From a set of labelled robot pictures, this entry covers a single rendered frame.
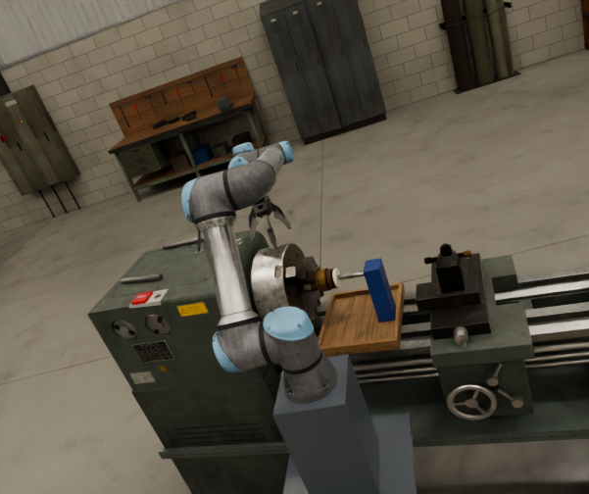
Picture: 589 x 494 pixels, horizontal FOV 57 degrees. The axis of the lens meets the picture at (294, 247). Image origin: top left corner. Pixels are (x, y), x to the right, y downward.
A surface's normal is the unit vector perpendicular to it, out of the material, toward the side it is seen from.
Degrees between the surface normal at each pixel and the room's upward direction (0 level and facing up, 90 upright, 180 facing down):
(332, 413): 90
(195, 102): 90
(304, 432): 90
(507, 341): 0
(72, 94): 90
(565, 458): 0
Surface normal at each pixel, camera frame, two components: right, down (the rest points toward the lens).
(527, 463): -0.32, -0.85
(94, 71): -0.05, 0.45
